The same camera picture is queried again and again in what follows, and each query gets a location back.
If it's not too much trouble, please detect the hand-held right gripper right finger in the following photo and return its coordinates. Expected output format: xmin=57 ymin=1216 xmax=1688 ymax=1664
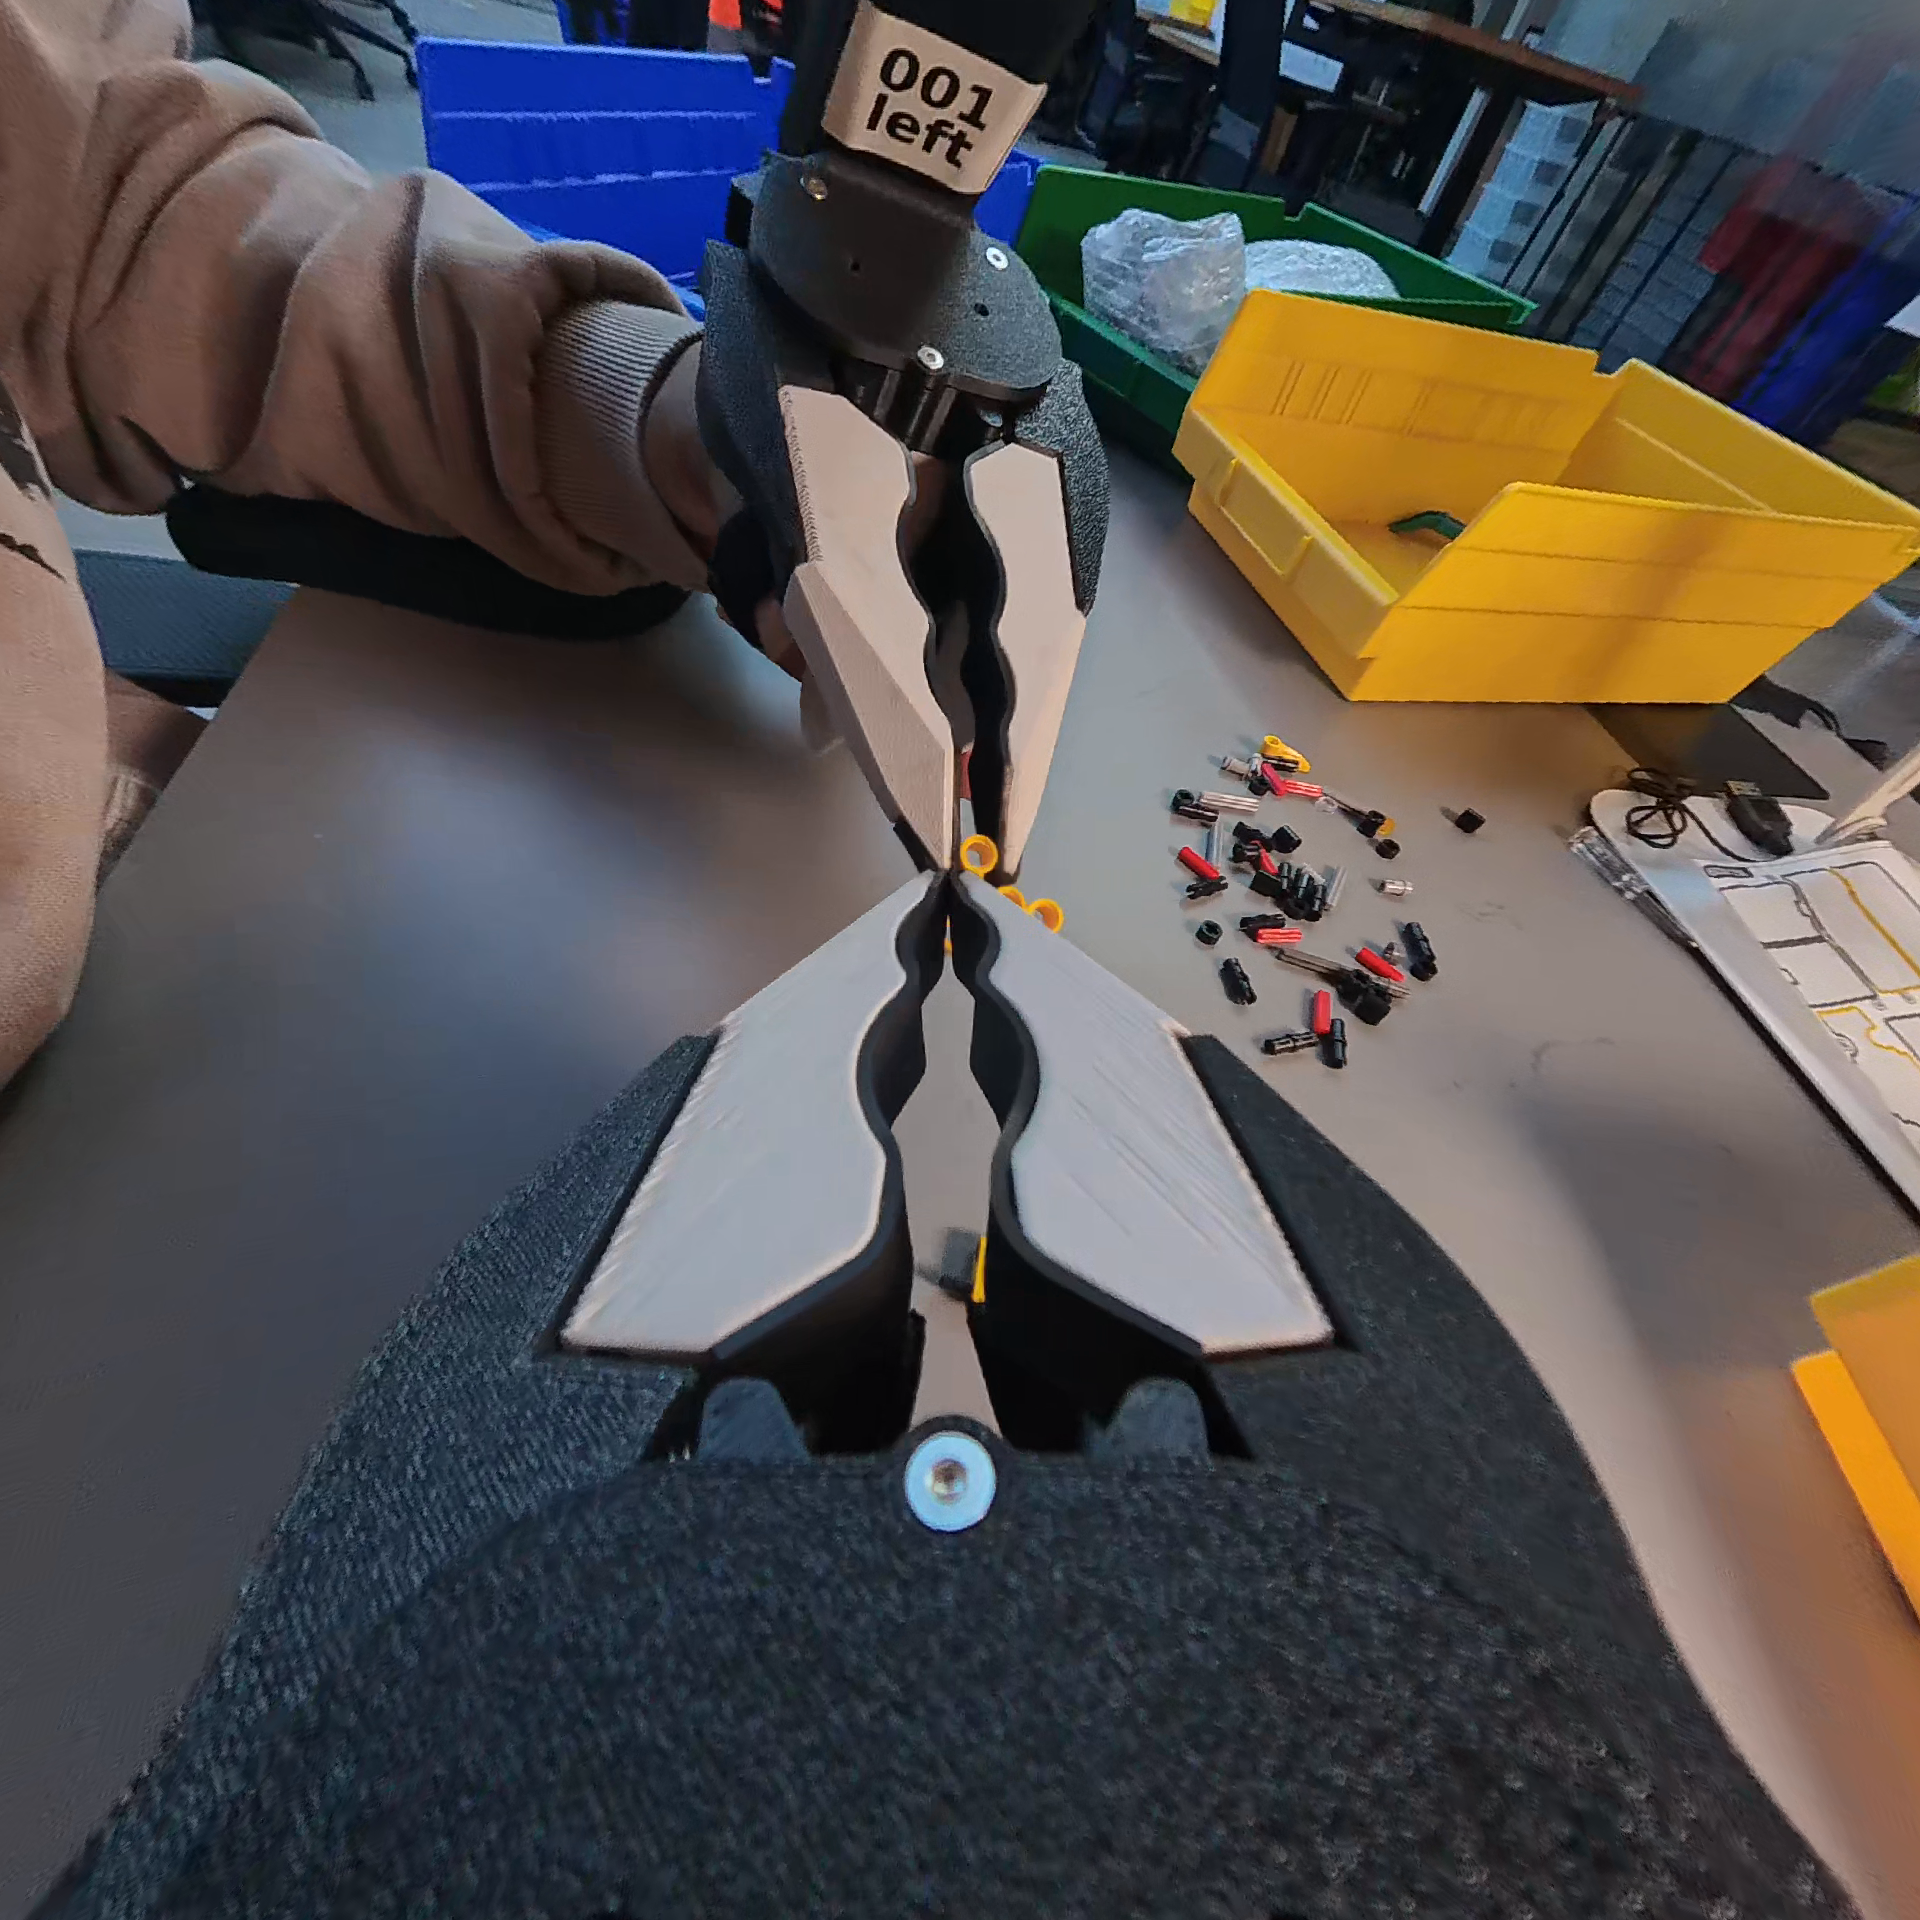
xmin=953 ymin=877 xmax=1337 ymax=1413

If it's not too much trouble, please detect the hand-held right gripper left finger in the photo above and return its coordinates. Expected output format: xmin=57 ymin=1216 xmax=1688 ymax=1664
xmin=558 ymin=870 xmax=944 ymax=1413

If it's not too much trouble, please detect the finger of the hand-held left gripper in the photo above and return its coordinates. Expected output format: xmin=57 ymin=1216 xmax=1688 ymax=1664
xmin=959 ymin=444 xmax=1092 ymax=879
xmin=773 ymin=385 xmax=967 ymax=873

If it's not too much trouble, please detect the yellow building block assembly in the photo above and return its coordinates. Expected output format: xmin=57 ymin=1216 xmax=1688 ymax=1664
xmin=953 ymin=834 xmax=1068 ymax=938

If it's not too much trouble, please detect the yellow plastic bin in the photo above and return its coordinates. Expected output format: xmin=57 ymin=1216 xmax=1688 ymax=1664
xmin=1791 ymin=1255 xmax=1920 ymax=1623
xmin=1174 ymin=286 xmax=1920 ymax=708

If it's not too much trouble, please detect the person's left forearm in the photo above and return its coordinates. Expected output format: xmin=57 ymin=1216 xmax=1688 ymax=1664
xmin=59 ymin=91 xmax=721 ymax=597

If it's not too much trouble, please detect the grey desk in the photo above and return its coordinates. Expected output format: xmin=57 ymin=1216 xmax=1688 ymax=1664
xmin=0 ymin=391 xmax=1920 ymax=1920

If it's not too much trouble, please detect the person's left hand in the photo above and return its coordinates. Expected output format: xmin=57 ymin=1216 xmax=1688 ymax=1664
xmin=743 ymin=571 xmax=812 ymax=686

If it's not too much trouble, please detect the green plastic bin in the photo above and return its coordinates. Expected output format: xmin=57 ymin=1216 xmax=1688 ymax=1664
xmin=1014 ymin=166 xmax=1531 ymax=452

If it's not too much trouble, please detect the clear plastic bag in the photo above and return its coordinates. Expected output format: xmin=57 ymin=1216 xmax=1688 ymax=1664
xmin=1079 ymin=205 xmax=1397 ymax=369

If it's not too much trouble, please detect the pile of black red pieces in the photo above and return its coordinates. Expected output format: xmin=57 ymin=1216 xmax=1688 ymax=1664
xmin=1163 ymin=732 xmax=1494 ymax=1071

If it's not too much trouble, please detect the blue plastic bin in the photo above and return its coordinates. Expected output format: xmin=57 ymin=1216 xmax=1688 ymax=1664
xmin=413 ymin=30 xmax=1038 ymax=303

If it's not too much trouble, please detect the wooden background table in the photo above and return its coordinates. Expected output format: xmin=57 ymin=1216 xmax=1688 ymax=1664
xmin=1320 ymin=0 xmax=1638 ymax=183

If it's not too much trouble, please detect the printed instruction sheet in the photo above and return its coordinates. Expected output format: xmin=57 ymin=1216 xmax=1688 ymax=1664
xmin=1570 ymin=826 xmax=1920 ymax=1219

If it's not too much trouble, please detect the black flat device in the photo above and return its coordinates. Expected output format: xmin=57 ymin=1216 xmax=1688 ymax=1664
xmin=1590 ymin=697 xmax=1861 ymax=813

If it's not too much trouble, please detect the stack of coloured crates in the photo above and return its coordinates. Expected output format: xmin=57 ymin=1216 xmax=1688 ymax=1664
xmin=1679 ymin=150 xmax=1920 ymax=452

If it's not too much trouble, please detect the black cable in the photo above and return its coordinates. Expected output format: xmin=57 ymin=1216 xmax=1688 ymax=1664
xmin=1619 ymin=774 xmax=1802 ymax=858

